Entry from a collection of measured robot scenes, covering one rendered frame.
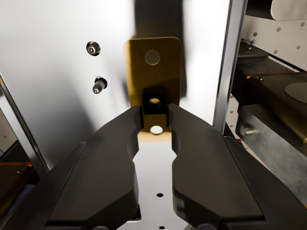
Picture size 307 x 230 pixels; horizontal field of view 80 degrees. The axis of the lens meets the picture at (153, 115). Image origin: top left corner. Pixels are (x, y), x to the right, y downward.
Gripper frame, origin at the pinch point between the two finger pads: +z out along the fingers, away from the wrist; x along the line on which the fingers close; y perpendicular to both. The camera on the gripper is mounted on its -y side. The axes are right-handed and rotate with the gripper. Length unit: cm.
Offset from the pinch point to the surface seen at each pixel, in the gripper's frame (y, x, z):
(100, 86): -0.4, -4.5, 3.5
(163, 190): 15.4, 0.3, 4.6
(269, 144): 5.1, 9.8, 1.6
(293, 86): 2.6, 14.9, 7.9
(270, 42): 3.8, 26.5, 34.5
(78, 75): -1.0, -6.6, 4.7
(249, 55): 3.0, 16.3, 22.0
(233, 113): 22.7, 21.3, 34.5
